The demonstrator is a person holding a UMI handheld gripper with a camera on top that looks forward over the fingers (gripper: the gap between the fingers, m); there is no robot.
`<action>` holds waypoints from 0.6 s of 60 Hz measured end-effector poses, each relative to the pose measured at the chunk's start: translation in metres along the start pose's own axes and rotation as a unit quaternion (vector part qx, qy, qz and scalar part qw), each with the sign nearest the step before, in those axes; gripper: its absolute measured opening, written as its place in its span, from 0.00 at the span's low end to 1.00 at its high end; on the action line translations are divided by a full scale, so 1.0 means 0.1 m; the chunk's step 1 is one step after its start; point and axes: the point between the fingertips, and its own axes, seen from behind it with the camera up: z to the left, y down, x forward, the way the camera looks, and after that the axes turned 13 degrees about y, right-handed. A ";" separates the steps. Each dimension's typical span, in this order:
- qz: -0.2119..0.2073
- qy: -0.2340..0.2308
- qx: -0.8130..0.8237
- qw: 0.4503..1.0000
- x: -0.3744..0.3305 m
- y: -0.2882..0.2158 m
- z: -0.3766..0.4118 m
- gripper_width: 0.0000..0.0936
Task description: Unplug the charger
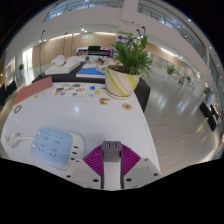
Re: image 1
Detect white signpost with arrows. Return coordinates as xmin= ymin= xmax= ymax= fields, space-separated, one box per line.
xmin=116 ymin=31 xmax=133 ymax=46

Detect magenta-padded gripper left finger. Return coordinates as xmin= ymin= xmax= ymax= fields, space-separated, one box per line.
xmin=65 ymin=145 xmax=106 ymax=190

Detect flat red board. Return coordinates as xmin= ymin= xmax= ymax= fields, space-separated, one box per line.
xmin=13 ymin=75 xmax=54 ymax=106

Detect black piano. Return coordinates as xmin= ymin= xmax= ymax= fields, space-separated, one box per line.
xmin=75 ymin=45 xmax=115 ymax=59

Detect small grey charger block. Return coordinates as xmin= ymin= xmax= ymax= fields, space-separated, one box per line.
xmin=101 ymin=140 xmax=123 ymax=163

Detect group of black chairs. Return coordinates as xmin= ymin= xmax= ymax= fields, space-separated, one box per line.
xmin=198 ymin=100 xmax=219 ymax=132
xmin=0 ymin=79 xmax=18 ymax=107

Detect black box stand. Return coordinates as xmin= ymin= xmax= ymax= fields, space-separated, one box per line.
xmin=133 ymin=77 xmax=152 ymax=113

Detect green plant in striped pot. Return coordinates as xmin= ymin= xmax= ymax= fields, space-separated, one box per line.
xmin=105 ymin=33 xmax=154 ymax=100

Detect white sheet with colourful stickers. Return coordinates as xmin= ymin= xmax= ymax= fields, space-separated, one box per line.
xmin=50 ymin=82 xmax=90 ymax=98

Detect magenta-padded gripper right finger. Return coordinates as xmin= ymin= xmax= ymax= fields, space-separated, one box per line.
xmin=119 ymin=143 xmax=162 ymax=190

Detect blue display mat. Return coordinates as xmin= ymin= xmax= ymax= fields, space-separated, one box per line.
xmin=75 ymin=67 xmax=106 ymax=79

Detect white power strip cable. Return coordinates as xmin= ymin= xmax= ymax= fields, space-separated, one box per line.
xmin=4 ymin=132 xmax=36 ymax=149

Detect small potted plant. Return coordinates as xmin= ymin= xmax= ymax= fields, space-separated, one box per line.
xmin=18 ymin=63 xmax=25 ymax=78
xmin=166 ymin=64 xmax=177 ymax=83

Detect black low display platform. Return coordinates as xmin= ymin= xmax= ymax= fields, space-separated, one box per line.
xmin=31 ymin=61 xmax=111 ymax=84

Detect white and blue power strip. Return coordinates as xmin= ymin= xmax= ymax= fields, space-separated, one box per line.
xmin=30 ymin=127 xmax=85 ymax=171

